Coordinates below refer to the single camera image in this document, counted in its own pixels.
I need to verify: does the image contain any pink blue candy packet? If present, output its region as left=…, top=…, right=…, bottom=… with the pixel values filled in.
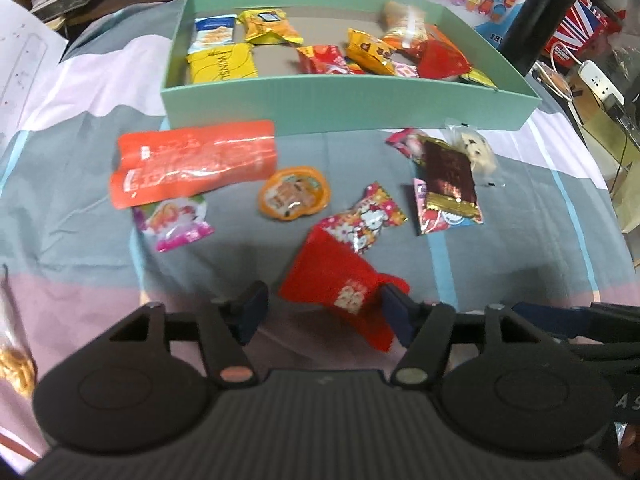
left=411, top=176, right=486, bottom=237

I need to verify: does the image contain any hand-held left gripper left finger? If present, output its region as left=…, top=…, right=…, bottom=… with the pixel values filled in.
left=102, top=280, right=271, bottom=388

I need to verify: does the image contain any pink fruit candy packet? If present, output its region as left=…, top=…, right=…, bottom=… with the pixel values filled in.
left=132, top=194, right=216, bottom=253

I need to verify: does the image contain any white power strip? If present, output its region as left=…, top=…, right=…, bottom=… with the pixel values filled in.
left=579, top=59, right=627, bottom=112

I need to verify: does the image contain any orange-red snack pouch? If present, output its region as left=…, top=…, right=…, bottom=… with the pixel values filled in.
left=109, top=119, right=279, bottom=211

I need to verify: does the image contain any dark brown gold-edged packet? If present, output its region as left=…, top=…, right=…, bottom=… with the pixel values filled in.
left=421, top=139, right=480, bottom=217

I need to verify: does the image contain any clear plastic bag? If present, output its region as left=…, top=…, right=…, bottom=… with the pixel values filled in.
left=0, top=264, right=39, bottom=397

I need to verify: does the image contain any tan box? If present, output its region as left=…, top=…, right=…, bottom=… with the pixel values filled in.
left=570, top=95, right=640, bottom=234

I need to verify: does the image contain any white printed paper sheet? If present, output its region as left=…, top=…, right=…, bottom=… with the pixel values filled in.
left=0, top=0, right=69, bottom=152

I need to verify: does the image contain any red cat-print candy packet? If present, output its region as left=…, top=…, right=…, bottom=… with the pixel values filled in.
left=319, top=181, right=410, bottom=257

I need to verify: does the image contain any pink candy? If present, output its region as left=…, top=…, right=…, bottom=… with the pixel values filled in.
left=384, top=128, right=427, bottom=165

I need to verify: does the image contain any red twisted snack packet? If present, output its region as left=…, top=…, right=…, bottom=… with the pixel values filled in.
left=416, top=40, right=473, bottom=80

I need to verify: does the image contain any yellow-green snack packet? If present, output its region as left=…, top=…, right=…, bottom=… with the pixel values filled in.
left=459, top=66, right=499, bottom=92

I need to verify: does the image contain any green cardboard box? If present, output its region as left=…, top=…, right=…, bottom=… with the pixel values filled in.
left=159, top=0, right=542, bottom=137

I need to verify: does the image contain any clear white cookie packet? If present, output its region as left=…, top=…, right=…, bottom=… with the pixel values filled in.
left=444, top=116, right=502, bottom=190

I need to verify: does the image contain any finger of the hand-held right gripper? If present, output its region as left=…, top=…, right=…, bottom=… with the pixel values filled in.
left=512, top=301, right=640, bottom=346

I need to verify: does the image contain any white cable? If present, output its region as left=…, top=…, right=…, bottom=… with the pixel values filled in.
left=529, top=56, right=587, bottom=127

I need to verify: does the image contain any orange jelly cup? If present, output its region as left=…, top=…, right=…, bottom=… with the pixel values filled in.
left=256, top=165, right=332, bottom=222

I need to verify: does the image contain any yellow foil snack packet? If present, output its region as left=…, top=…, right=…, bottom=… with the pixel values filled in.
left=186, top=41, right=260, bottom=86

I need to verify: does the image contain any dark flat box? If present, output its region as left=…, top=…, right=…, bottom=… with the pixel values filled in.
left=31, top=0, right=109, bottom=24

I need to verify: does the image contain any pastel striped bed sheet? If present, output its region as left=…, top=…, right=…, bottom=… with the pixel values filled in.
left=0, top=0, right=640, bottom=441

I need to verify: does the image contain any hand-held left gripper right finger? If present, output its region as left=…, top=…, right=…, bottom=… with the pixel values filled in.
left=381, top=282, right=556, bottom=388

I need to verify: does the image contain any black cylinder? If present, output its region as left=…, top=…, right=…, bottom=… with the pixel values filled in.
left=499, top=0, right=584, bottom=79

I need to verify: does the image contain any red flag-print box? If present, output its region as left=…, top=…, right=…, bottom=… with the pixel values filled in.
left=541, top=0, right=627, bottom=69

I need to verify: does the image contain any orange peanut packet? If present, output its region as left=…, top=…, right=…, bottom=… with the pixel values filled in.
left=381, top=1, right=442, bottom=47

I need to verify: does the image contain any yellow biscuit packet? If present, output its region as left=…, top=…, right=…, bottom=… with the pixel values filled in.
left=236, top=7, right=305, bottom=47

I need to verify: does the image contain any yellow brown candy packet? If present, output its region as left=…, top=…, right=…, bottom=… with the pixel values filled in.
left=346, top=27, right=401, bottom=77

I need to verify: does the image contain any long orange snack packet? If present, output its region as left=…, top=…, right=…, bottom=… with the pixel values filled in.
left=422, top=22, right=458, bottom=51

